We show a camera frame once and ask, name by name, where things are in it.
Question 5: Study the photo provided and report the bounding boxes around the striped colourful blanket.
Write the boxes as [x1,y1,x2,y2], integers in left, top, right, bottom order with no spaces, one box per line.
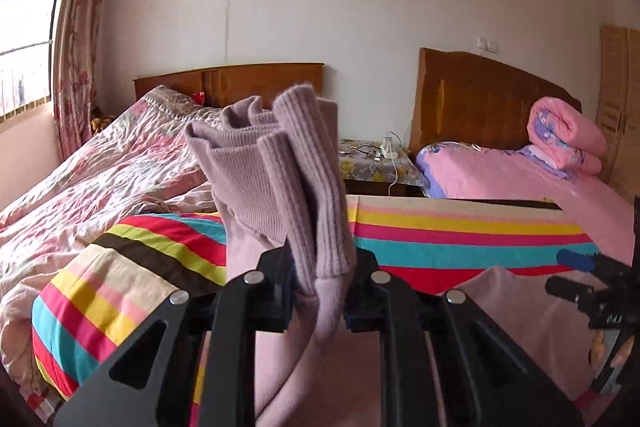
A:
[31,194,601,404]

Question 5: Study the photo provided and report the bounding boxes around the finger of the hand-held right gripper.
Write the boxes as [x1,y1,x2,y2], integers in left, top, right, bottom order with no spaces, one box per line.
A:
[556,249,632,280]
[544,275,601,305]

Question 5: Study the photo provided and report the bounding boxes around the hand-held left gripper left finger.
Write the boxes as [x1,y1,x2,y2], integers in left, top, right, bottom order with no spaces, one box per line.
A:
[52,247,297,427]

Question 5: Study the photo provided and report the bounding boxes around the right wooden headboard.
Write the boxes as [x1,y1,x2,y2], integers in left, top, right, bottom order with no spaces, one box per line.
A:
[409,47,582,154]

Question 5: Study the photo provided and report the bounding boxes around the nightstand with floral cover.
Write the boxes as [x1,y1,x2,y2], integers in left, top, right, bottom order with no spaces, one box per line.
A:
[338,139,431,199]

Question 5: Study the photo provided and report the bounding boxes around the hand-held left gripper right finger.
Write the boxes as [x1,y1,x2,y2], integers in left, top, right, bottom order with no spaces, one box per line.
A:
[342,249,586,427]

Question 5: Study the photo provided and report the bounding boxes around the pink purple pillow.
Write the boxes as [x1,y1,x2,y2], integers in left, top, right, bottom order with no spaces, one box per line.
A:
[415,143,483,200]

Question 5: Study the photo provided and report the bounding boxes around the light wooden wardrobe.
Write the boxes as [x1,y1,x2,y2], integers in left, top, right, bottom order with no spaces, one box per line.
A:
[597,24,640,204]

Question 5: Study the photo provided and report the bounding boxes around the barred window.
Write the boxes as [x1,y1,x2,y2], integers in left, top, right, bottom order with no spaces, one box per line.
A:
[0,0,76,124]

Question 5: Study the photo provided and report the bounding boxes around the pink floral quilt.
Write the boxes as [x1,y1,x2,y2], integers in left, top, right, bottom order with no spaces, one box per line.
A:
[0,86,236,385]

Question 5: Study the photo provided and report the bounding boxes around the plain wooden headboard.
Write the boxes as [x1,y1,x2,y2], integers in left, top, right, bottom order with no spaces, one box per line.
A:
[133,63,325,110]

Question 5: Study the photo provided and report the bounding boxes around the pink bed sheet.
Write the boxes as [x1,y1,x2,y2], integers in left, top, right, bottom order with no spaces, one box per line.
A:
[415,142,640,270]

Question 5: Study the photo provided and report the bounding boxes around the pink floral curtain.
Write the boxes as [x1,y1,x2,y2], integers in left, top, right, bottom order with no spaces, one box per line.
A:
[52,0,127,161]

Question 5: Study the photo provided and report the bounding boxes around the rolled pink quilt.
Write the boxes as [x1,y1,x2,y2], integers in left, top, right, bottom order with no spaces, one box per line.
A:
[529,97,609,176]

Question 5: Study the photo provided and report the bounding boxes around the grey red striped bed sheet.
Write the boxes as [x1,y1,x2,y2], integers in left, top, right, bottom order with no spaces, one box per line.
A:
[20,382,67,414]

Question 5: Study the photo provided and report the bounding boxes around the mauve pants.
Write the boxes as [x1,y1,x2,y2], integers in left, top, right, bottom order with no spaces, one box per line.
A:
[184,84,601,427]

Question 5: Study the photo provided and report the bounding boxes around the white charging cable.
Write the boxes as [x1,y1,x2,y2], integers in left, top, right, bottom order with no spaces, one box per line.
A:
[388,131,402,196]

